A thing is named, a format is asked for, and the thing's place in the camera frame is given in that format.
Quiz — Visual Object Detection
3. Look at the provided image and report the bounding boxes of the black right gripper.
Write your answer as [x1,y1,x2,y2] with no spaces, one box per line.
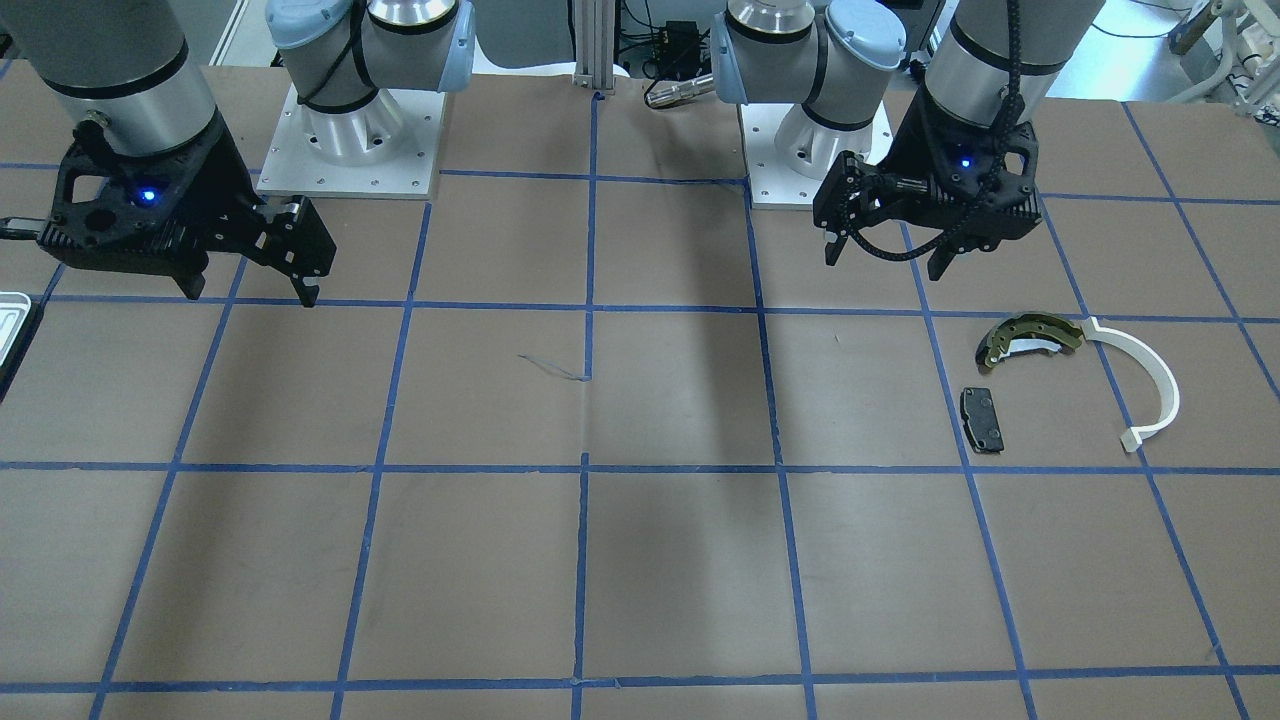
[36,111,337,307]

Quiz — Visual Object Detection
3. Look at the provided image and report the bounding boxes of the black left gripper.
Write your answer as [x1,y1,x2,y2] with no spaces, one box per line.
[812,90,1042,281]

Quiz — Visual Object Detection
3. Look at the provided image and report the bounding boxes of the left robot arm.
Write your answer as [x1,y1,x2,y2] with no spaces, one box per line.
[709,1,1102,281]

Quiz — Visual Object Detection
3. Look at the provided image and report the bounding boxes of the silver metal tray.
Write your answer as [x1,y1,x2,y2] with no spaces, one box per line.
[1,291,40,377]

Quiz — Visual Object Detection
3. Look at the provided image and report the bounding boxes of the olive brake shoe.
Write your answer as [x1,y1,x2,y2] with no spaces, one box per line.
[975,311,1084,372]

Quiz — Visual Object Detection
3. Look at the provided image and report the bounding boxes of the black brake pad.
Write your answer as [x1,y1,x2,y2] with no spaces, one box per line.
[959,386,1005,454]

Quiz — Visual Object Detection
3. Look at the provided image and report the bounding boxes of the white curved plastic part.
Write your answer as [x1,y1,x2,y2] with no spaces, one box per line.
[1082,316,1181,454]

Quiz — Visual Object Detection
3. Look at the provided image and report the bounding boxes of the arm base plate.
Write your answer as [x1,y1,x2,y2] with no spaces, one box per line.
[739,102,892,211]
[256,88,449,201]

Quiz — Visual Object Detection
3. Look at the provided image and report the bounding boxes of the aluminium frame post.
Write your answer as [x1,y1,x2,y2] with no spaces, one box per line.
[570,0,616,95]

